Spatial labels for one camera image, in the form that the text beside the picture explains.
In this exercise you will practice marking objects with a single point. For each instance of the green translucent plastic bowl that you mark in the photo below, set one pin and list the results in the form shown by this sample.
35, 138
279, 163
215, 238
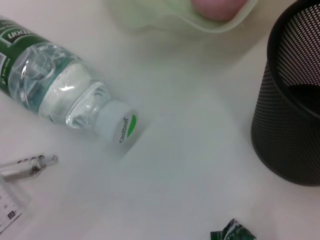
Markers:
155, 15

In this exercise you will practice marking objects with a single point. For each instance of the black mesh pen holder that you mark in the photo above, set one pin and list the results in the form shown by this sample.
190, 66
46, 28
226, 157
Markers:
275, 125

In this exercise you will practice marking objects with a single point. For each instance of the clear water bottle green label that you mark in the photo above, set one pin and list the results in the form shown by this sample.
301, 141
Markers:
62, 82

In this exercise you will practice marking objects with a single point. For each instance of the silver ballpoint pen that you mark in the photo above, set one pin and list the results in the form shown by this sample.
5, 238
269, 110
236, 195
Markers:
25, 168

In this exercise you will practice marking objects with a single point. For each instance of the clear plastic ruler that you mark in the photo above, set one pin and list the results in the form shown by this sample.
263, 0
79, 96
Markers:
12, 205

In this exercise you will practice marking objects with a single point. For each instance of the pink toy peach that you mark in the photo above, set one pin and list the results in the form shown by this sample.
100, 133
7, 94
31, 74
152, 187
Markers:
217, 10

